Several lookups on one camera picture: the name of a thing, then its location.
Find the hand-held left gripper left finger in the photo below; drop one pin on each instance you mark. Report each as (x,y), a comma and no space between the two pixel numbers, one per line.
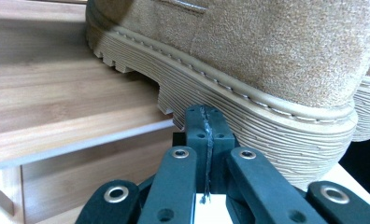
(196,130)

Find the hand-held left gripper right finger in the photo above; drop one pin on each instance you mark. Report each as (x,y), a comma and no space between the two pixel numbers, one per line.
(220,130)

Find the wooden shoe rack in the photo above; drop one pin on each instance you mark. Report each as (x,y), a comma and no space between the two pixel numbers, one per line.
(64,93)

